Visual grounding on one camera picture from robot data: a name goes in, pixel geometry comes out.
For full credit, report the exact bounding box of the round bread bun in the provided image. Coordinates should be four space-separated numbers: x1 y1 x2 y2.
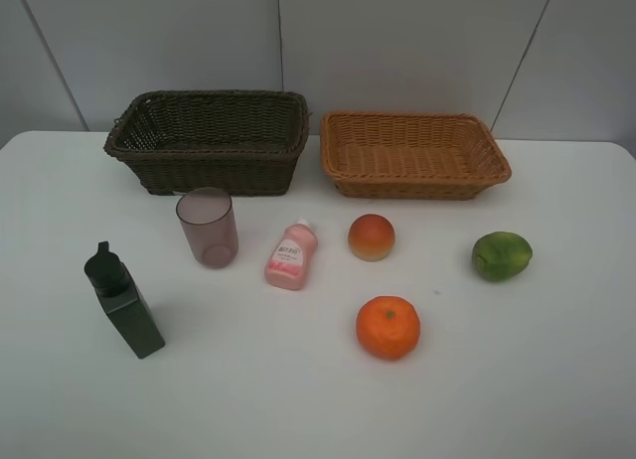
348 214 396 262

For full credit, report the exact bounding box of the pink lotion bottle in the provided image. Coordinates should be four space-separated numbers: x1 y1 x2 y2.
264 219 318 291

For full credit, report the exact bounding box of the translucent mauve plastic cup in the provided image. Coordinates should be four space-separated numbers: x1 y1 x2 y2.
176 187 239 268

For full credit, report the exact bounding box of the orange tangerine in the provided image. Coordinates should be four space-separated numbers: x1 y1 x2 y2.
355 296 421 361

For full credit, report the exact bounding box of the dark green pump bottle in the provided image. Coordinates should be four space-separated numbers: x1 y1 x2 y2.
84 241 165 359

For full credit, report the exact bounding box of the tan wicker basket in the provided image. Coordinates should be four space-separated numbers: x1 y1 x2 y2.
320 110 512 201

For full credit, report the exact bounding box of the dark brown wicker basket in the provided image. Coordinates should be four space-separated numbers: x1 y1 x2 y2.
104 90 310 197

